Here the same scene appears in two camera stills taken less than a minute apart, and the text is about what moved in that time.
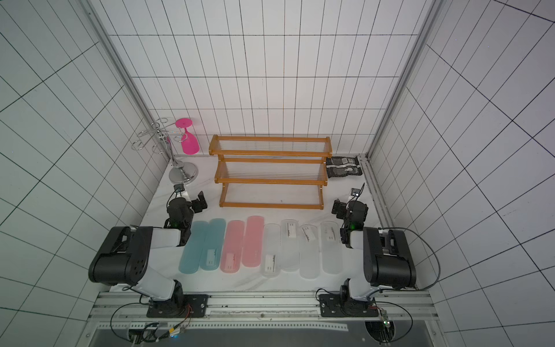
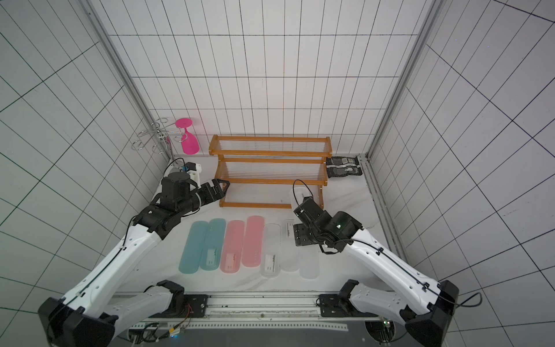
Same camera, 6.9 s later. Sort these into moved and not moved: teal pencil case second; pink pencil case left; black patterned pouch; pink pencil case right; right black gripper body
Moved: right black gripper body
Not moved: black patterned pouch; teal pencil case second; pink pencil case left; pink pencil case right
